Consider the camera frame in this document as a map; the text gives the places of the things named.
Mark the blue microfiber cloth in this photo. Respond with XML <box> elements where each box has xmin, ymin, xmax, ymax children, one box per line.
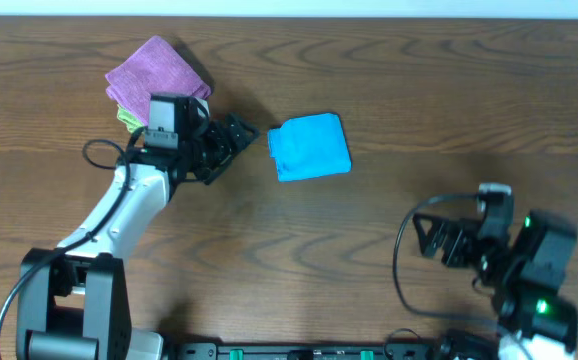
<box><xmin>267</xmin><ymin>113</ymin><xmax>352</xmax><ymax>182</ymax></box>

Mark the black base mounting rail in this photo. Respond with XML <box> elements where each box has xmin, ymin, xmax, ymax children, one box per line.
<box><xmin>163</xmin><ymin>329</ymin><xmax>500</xmax><ymax>360</ymax></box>

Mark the purple folded cloth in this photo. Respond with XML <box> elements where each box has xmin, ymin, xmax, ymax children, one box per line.
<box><xmin>105</xmin><ymin>36</ymin><xmax>212</xmax><ymax>126</ymax></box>

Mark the green folded cloth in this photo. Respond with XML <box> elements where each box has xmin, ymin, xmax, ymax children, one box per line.
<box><xmin>116</xmin><ymin>104</ymin><xmax>144</xmax><ymax>133</ymax></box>

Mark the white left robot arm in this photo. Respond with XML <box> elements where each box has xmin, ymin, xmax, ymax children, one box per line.
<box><xmin>6</xmin><ymin>93</ymin><xmax>259</xmax><ymax>360</ymax></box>

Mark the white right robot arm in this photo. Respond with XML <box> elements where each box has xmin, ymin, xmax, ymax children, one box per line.
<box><xmin>404</xmin><ymin>183</ymin><xmax>578</xmax><ymax>359</ymax></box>

